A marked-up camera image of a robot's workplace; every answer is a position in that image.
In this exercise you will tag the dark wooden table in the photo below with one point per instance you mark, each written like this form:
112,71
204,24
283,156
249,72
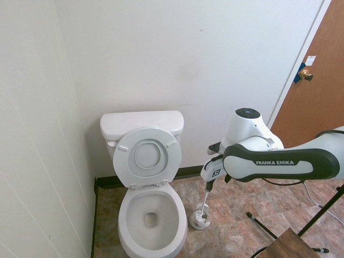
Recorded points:
290,244

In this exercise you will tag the white toilet bowl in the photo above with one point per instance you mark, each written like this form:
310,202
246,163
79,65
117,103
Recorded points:
134,231

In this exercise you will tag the white toilet tank cover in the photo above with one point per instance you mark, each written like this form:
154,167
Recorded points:
134,122

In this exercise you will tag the white paper label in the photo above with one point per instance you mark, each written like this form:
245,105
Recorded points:
311,60

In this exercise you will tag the white toilet seat lid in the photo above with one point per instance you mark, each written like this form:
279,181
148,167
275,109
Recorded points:
123,164

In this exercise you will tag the blue tape strip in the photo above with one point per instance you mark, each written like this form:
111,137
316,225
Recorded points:
297,78

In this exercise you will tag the white toilet brush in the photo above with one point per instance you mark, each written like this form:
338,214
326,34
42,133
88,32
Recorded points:
203,200

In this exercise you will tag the brown wooden door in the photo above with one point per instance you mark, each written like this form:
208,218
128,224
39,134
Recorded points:
317,88

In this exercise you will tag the white toilet tank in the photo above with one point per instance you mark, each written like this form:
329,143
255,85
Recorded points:
178,150

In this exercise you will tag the white flush lever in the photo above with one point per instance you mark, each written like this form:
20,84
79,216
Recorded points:
112,143

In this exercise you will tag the white door frame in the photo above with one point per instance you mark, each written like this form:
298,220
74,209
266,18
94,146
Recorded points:
298,61

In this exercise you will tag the white toilet brush holder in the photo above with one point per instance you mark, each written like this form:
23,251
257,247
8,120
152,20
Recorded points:
198,221

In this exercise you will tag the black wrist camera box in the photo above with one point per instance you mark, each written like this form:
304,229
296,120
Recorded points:
215,147

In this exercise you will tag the black tripod stand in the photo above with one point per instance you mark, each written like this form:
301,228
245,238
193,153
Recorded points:
322,211

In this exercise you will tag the brass door knob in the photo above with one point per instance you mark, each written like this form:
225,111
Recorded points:
305,74

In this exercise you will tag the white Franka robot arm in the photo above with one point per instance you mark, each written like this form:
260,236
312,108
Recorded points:
271,166

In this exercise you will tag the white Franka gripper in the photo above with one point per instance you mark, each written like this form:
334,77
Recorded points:
212,170

